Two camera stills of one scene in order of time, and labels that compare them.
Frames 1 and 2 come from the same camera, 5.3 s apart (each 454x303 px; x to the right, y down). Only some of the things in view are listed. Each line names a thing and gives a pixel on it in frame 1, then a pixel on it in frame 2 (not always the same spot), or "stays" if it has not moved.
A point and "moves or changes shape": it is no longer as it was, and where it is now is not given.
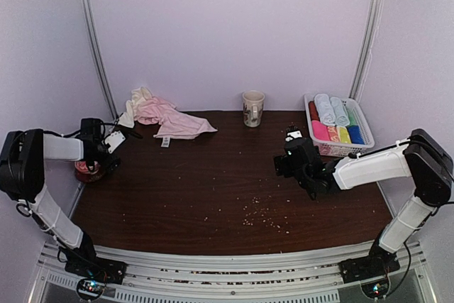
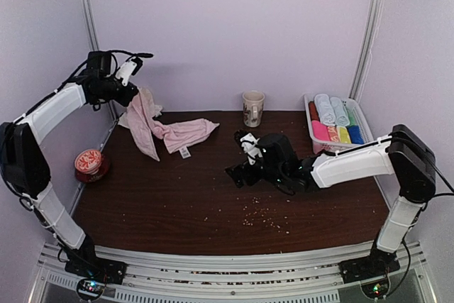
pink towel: [174, 123] moves or changes shape
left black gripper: [111, 164] → [133, 90]
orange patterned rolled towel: [334, 133] stays
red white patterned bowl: [81, 166] stays
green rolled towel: [352, 116] stays
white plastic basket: [337, 126] stays
